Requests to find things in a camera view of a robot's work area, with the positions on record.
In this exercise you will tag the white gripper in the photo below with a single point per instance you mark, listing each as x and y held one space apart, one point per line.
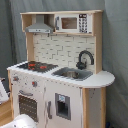
3 94

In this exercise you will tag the white oven door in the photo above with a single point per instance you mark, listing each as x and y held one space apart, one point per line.
29 102

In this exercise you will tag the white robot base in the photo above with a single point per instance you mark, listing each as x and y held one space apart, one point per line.
21 121

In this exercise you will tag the wooden toy kitchen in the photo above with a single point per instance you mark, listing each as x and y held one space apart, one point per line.
73 50

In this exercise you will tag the left red stove knob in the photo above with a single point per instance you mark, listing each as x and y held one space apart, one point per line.
15 78

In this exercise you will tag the red stove knob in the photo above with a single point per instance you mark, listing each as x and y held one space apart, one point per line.
34 83
15 78

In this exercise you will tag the right red stove knob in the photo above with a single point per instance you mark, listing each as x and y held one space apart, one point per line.
34 83

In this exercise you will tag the black toy stovetop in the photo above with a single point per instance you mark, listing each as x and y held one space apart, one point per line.
37 66

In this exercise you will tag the white cabinet door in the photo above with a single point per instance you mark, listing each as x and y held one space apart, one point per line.
63 106

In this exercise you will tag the grey toy sink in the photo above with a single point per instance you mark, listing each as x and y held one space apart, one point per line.
73 74

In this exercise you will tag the grey range hood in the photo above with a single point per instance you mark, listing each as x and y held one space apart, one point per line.
40 26

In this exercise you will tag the toy microwave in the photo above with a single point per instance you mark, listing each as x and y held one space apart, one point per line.
73 23

